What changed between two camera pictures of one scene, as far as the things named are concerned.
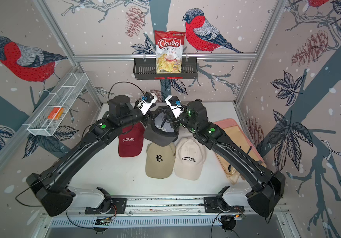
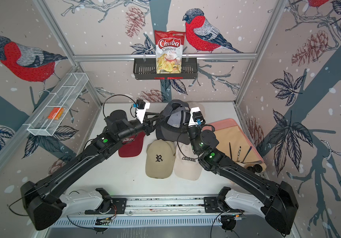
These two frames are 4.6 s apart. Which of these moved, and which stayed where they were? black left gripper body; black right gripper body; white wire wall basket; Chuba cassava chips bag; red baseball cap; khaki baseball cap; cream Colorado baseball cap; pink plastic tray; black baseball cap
Moved: black right gripper body; black baseball cap; black left gripper body
Stayed: cream Colorado baseball cap; khaki baseball cap; white wire wall basket; Chuba cassava chips bag; red baseball cap; pink plastic tray
